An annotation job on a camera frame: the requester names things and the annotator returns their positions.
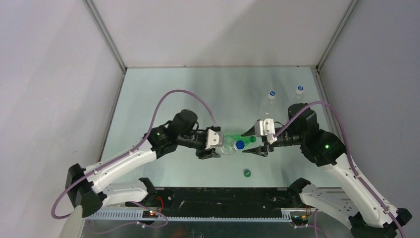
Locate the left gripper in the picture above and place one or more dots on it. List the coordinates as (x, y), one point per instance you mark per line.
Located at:
(210, 153)

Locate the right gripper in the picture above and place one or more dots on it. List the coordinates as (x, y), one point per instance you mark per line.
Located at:
(261, 150)

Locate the clear plastic bottle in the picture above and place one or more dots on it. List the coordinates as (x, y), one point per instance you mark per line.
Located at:
(268, 109)

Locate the blue white bottle cap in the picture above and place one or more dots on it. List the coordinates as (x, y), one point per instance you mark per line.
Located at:
(271, 95)

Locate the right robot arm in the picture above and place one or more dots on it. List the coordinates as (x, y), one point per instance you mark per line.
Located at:
(368, 214)

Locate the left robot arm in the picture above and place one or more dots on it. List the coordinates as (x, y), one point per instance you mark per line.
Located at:
(95, 187)

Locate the green plastic bottle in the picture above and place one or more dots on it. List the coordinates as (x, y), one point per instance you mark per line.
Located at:
(246, 139)

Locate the green bottle cap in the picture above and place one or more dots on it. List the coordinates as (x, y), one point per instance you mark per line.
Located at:
(247, 173)

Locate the clear bottle with blue cap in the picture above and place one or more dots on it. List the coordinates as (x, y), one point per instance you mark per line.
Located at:
(298, 95)

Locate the left circuit board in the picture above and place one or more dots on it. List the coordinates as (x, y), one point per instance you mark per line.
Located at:
(149, 214)

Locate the circuit board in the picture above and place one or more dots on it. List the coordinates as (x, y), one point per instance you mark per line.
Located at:
(149, 214)
(300, 221)

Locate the right circuit board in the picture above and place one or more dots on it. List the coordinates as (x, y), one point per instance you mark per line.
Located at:
(300, 221)

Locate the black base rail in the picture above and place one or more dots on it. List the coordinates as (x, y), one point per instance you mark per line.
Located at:
(225, 202)

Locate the metal cable duct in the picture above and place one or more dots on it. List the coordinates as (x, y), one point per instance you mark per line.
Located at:
(136, 215)

